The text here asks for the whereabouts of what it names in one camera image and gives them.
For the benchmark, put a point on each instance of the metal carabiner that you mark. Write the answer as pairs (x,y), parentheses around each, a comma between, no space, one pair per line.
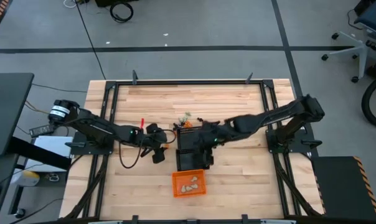
(49,177)

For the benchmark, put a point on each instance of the black slotted plastic basket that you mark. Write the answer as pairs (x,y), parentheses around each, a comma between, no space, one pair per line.
(186,138)
(183,161)

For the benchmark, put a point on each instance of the black floor equipment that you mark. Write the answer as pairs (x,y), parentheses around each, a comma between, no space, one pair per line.
(104,2)

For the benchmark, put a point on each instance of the black frame post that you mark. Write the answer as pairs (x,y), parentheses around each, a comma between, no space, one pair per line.
(244,219)
(134,77)
(134,219)
(249,79)

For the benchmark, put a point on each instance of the black desk crossbeam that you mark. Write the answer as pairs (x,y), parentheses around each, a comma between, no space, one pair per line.
(38,153)

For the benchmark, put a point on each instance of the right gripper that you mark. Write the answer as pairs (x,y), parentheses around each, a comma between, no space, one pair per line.
(203,147)

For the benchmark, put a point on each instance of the black desk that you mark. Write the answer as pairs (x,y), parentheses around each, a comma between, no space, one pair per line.
(7,112)

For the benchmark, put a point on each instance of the white yellow bottle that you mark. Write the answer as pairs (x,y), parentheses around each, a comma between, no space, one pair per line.
(26,179)

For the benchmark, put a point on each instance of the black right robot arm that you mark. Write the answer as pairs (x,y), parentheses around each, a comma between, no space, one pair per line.
(269,116)

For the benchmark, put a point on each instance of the black hazard-striped platform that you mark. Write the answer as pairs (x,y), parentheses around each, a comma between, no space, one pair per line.
(340,186)

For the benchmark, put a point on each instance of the black aluminium table frame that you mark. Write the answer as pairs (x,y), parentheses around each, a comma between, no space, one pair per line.
(175,82)

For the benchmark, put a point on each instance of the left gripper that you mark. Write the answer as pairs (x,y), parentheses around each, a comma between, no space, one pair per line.
(155,137)

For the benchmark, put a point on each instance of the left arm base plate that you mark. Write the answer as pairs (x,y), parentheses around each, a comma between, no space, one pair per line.
(79,151)

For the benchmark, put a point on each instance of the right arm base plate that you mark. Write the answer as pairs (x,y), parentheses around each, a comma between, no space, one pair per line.
(300,148)

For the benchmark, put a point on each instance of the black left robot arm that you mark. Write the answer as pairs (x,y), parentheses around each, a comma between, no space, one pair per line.
(94,127)

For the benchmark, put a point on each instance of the white box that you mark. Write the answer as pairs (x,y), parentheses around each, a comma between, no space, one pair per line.
(51,144)

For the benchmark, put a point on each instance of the orange slotted plastic basket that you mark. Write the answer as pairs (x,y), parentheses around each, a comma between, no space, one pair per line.
(178,183)

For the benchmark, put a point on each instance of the black power adapter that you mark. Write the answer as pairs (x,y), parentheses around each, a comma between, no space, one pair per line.
(41,130)

